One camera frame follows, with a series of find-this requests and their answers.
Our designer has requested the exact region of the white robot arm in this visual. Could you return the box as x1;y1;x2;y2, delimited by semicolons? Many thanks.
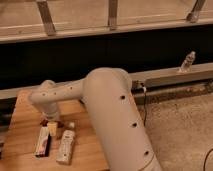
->
29;68;163;171

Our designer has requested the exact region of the black cable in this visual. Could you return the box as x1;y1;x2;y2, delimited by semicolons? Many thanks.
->
139;87;148;128

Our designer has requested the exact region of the clear plastic bottle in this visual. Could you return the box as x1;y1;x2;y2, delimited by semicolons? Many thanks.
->
179;51;196;73

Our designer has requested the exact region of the white tube with cap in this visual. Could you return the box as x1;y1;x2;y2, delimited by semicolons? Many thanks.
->
56;122;75;165

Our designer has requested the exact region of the wooden board table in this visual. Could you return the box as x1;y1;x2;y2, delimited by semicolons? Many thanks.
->
0;90;108;171

